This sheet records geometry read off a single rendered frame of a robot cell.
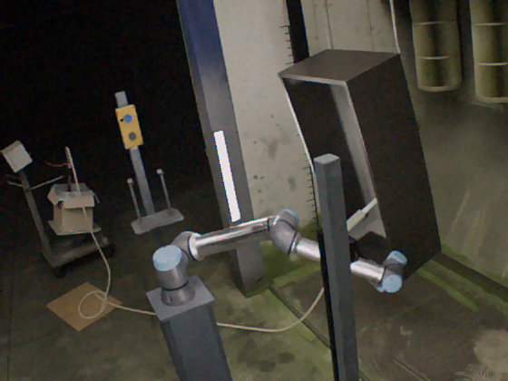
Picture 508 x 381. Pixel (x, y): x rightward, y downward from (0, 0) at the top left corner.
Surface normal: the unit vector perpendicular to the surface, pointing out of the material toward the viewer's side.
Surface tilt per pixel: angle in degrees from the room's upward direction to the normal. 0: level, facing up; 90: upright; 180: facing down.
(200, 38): 90
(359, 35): 90
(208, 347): 90
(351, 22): 90
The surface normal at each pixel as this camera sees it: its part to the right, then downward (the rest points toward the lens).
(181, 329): 0.42, 0.28
